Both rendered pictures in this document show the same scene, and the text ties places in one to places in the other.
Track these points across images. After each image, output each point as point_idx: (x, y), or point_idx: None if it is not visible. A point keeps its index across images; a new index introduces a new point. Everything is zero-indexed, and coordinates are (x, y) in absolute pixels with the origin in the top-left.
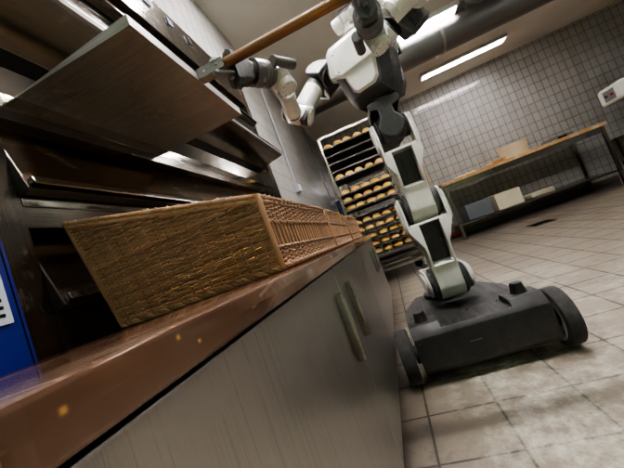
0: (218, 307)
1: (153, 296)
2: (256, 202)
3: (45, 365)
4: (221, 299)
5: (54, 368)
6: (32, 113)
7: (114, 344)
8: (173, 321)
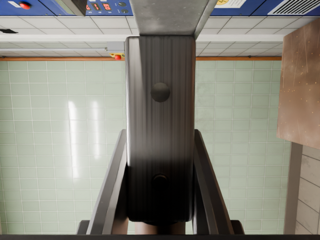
0: (298, 143)
1: None
2: None
3: (305, 97)
4: (313, 138)
5: (289, 122)
6: None
7: (291, 129)
8: (295, 136)
